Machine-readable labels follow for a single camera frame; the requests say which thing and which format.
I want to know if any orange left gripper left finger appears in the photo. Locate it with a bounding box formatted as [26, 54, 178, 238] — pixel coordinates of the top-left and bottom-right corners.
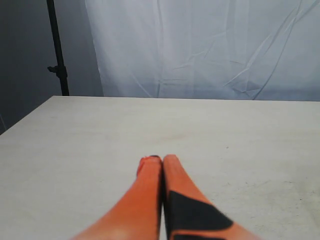
[73, 155, 163, 240]

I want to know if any black light stand pole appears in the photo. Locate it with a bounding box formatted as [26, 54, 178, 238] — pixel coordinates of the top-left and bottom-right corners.
[46, 0, 70, 96]

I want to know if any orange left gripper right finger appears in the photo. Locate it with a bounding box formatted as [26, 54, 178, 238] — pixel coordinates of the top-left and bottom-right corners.
[163, 154, 255, 240]

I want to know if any white backdrop cloth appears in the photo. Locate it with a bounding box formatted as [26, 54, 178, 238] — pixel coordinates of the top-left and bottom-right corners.
[85, 0, 320, 101]

